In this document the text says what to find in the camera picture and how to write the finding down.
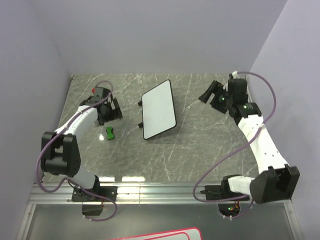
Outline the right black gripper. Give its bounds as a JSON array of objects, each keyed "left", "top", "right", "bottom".
[{"left": 198, "top": 80, "right": 234, "bottom": 115}]

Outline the green whiteboard eraser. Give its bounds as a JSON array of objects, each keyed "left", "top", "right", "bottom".
[{"left": 105, "top": 126, "right": 115, "bottom": 140}]

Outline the small white whiteboard with stand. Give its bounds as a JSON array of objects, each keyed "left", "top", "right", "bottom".
[{"left": 138, "top": 79, "right": 177, "bottom": 140}]

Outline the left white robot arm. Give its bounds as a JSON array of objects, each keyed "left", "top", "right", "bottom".
[{"left": 39, "top": 98, "right": 123, "bottom": 201}]

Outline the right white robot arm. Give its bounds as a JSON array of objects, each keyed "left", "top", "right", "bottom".
[{"left": 198, "top": 78, "right": 300, "bottom": 204}]

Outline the pink bordered white sign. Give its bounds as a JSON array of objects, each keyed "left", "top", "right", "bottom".
[{"left": 116, "top": 227, "right": 203, "bottom": 240}]

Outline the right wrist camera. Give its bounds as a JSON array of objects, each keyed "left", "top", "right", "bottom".
[{"left": 227, "top": 71, "right": 248, "bottom": 104}]

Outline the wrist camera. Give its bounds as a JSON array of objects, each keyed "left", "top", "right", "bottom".
[
  {"left": 227, "top": 71, "right": 248, "bottom": 104},
  {"left": 91, "top": 87, "right": 111, "bottom": 102}
]

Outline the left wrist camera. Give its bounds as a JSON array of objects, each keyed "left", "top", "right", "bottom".
[{"left": 91, "top": 87, "right": 111, "bottom": 102}]

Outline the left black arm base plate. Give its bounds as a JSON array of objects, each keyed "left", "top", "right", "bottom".
[{"left": 71, "top": 186, "right": 118, "bottom": 203}]

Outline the aluminium mounting rail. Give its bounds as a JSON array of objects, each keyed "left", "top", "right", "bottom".
[{"left": 28, "top": 182, "right": 292, "bottom": 205}]

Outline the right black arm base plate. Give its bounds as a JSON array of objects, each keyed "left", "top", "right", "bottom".
[{"left": 200, "top": 185, "right": 234, "bottom": 201}]

